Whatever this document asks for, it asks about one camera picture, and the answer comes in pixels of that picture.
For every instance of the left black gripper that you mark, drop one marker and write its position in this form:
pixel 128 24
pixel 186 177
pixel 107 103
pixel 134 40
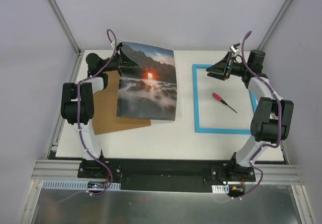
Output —
pixel 119 60

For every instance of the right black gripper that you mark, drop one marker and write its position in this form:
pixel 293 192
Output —
pixel 229 66

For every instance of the red handled screwdriver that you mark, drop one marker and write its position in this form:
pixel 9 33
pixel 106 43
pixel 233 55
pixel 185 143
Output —
pixel 219 99

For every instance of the sunset seascape photo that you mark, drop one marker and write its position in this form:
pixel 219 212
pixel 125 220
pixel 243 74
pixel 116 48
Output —
pixel 148 88

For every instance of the blue picture frame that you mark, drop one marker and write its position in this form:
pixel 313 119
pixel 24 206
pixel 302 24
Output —
pixel 212 116

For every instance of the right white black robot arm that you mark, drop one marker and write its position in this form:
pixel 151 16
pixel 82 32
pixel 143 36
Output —
pixel 271 120

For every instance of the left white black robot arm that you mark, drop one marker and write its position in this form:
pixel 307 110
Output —
pixel 77 108

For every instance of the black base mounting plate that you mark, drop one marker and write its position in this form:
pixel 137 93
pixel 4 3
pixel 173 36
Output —
pixel 198 184

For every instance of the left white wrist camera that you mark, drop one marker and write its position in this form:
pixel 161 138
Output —
pixel 116 44

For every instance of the brown frame backing board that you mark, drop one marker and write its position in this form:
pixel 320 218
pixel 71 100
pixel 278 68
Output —
pixel 105 103

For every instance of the left aluminium corner post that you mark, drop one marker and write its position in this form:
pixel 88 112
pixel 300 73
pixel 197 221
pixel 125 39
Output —
pixel 63 24

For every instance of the aluminium corner post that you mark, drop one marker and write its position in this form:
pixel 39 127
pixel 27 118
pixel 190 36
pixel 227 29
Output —
pixel 275 23
pixel 63 24

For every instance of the right aluminium corner post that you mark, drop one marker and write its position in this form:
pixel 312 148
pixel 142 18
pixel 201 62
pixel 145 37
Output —
pixel 275 23

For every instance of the right white cable duct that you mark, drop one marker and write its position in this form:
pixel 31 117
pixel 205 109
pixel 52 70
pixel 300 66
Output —
pixel 220 189

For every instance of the white cable duct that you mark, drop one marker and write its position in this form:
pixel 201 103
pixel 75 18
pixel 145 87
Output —
pixel 80 185
pixel 220 189

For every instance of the front aluminium rail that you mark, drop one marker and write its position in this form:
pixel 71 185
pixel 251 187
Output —
pixel 68 169

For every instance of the left white cable duct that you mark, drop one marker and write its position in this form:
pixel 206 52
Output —
pixel 80 185

